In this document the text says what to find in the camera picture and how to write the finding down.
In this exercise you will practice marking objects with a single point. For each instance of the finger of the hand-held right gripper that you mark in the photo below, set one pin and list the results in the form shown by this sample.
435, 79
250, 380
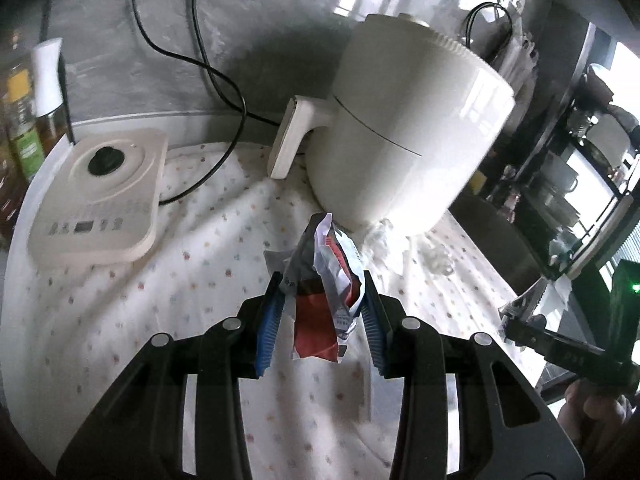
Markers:
525, 322

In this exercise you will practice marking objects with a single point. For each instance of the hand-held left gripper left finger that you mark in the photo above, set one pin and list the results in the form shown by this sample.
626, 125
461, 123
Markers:
267, 325

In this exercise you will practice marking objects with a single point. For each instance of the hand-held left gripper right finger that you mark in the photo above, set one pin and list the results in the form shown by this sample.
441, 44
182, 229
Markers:
375, 330

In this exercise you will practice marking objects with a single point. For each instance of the red silver snack wrapper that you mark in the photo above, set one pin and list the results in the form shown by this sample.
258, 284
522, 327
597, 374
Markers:
320, 325

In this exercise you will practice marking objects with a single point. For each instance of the person's right hand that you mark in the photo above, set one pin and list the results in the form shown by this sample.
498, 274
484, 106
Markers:
590, 412

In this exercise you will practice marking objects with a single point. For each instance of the crumpled white plastic wrap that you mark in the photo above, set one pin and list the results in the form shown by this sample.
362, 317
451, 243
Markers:
380, 240

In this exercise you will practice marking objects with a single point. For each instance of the crumpled clear plastic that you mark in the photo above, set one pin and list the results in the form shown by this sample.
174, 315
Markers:
440, 260

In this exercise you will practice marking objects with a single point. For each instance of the black dish rack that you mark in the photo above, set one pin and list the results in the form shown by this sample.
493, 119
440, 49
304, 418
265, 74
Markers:
622, 200

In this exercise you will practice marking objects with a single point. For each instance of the white air fryer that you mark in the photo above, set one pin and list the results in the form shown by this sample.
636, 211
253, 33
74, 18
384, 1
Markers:
400, 150

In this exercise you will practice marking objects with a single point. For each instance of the beige appliance base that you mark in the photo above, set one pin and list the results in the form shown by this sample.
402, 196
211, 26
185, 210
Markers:
100, 205

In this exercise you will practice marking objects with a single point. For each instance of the hanging clear plastic packet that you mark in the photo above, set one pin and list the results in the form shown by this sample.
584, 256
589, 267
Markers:
520, 60

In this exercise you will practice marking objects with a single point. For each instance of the green label bottle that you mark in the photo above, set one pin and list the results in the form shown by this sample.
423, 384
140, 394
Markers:
22, 140

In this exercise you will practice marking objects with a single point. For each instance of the white cap oil bottle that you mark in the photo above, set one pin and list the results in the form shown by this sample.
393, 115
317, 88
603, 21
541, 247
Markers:
47, 75

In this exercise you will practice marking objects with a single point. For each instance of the small single wall socket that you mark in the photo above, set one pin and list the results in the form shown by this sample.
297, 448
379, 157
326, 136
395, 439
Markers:
512, 0

